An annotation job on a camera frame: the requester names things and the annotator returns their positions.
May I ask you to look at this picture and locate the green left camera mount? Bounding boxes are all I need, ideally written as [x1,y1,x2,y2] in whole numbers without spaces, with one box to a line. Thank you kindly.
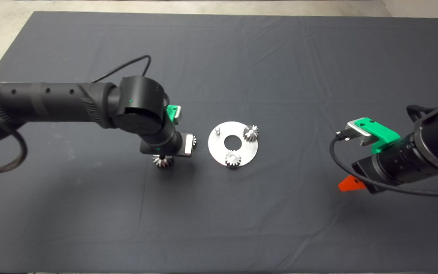
[166,105,181,124]

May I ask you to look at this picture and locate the dark grey table cloth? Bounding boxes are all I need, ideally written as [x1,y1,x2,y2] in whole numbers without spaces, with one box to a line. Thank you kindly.
[0,11,438,273]

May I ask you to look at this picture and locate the braided black arm cable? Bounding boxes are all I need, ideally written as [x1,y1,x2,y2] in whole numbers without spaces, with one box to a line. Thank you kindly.
[0,107,28,175]

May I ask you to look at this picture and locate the green right camera mount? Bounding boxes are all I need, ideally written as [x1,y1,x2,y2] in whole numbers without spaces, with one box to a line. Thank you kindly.
[357,118,401,155]

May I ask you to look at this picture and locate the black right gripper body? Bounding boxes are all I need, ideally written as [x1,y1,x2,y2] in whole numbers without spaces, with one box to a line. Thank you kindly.
[351,154,385,194]

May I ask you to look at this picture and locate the larger steel gear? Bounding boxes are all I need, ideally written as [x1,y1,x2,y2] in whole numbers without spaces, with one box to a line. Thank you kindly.
[152,154,175,170]

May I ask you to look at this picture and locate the thick black cable loop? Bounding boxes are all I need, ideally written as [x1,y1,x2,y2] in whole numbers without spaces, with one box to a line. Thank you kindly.
[406,105,433,123]

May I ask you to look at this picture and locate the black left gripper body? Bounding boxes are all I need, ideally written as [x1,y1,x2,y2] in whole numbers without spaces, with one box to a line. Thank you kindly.
[140,131,196,158]

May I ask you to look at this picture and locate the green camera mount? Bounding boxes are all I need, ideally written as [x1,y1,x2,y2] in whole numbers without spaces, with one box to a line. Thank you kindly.
[166,105,181,124]
[357,118,401,155]

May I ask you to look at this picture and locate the thin black left camera cable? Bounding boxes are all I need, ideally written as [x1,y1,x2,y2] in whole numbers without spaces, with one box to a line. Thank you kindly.
[92,55,152,83]

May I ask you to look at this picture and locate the round metal plate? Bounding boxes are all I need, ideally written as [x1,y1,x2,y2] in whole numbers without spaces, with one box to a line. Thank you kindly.
[208,121,259,168]

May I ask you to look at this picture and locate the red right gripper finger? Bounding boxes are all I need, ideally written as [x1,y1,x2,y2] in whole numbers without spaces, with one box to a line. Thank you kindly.
[338,176,367,192]

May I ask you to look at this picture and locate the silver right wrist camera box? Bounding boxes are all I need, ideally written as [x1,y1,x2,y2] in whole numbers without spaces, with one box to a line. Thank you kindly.
[346,120,375,146]

